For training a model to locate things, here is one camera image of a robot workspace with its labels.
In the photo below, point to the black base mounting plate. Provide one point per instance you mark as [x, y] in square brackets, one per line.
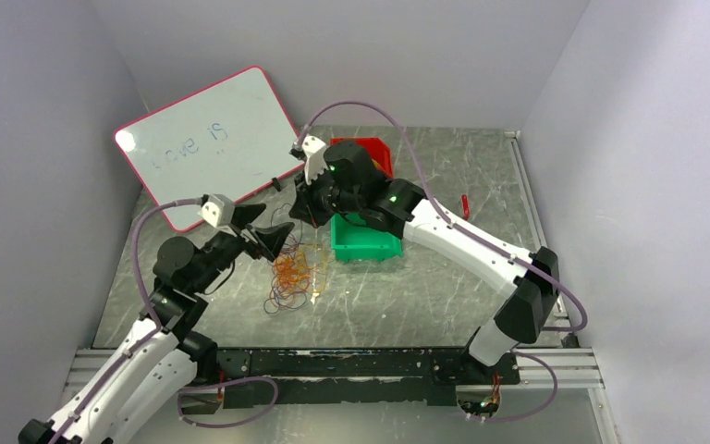
[233, 378]

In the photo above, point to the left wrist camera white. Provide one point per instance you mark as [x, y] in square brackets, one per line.
[217, 210]

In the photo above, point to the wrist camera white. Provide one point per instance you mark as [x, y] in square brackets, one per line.
[217, 210]
[313, 149]

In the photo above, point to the red plastic bin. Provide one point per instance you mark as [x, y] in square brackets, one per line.
[378, 151]

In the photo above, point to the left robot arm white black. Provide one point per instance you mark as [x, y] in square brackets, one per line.
[147, 331]

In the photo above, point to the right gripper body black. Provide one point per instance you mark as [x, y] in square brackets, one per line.
[323, 198]

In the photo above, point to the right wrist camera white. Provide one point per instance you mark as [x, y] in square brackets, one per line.
[313, 149]

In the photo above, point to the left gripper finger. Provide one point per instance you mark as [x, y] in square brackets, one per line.
[246, 213]
[271, 241]

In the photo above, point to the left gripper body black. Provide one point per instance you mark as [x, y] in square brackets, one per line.
[222, 252]

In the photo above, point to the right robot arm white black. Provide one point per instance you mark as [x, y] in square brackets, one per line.
[342, 180]

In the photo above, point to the small red white card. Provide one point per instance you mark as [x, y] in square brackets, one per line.
[465, 207]

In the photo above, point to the whiteboard with pink frame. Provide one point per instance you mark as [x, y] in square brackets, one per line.
[231, 138]

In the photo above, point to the green plastic bin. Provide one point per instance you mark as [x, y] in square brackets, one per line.
[352, 240]

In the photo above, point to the aluminium rail frame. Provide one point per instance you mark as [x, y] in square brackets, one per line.
[545, 375]

